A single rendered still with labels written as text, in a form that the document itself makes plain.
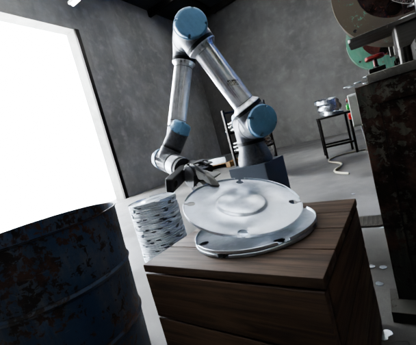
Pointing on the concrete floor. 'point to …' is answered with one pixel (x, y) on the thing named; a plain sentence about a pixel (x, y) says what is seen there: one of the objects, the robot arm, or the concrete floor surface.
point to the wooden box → (272, 289)
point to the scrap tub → (59, 283)
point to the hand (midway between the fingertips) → (213, 186)
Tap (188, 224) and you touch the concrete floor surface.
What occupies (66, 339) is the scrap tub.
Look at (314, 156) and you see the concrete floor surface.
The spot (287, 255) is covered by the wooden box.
